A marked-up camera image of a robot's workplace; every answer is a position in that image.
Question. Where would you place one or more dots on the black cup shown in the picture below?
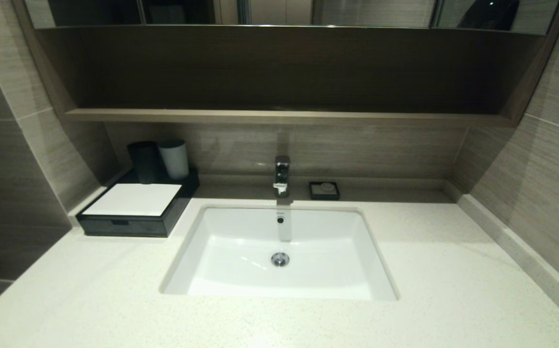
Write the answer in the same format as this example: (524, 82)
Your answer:
(141, 162)

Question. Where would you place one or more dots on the black drawer box white top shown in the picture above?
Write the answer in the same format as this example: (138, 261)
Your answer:
(137, 199)

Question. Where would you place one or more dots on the chrome faucet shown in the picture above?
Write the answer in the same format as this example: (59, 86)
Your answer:
(282, 174)

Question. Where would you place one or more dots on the black soap dish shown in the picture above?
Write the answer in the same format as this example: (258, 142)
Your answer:
(314, 195)

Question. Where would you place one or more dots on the beige soap bar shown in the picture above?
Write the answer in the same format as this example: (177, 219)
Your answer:
(327, 186)

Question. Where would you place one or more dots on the chrome sink drain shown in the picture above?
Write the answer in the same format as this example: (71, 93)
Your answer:
(280, 259)

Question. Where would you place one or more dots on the white sink basin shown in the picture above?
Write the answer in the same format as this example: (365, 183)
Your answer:
(308, 261)

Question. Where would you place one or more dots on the grey white cup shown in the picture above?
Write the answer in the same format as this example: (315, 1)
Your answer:
(175, 162)

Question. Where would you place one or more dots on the mirror cabinet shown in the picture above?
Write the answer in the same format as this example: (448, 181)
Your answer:
(371, 12)

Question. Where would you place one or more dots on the brown wooden wall shelf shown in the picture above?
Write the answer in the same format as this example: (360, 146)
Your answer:
(284, 116)

